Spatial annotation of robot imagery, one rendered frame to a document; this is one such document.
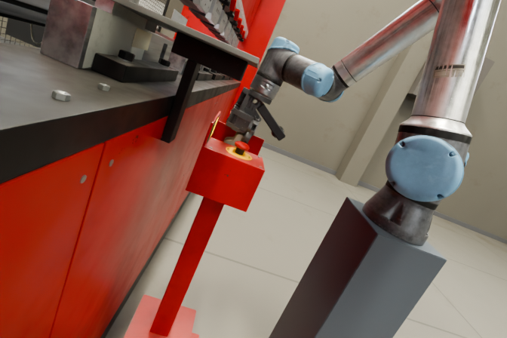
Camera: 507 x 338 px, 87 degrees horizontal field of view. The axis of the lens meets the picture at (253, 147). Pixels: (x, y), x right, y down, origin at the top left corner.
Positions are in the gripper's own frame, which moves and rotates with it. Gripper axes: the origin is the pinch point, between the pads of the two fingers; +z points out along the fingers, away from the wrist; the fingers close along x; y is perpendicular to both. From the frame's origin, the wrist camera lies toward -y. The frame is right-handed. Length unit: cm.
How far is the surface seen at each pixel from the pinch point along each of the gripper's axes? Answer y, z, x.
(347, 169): -206, 34, -330
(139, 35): 31.2, -19.7, 15.0
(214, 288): -24, 72, -30
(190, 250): -0.1, 28.2, 8.1
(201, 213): 2.2, 16.1, 8.1
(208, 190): 3.8, 5.4, 15.1
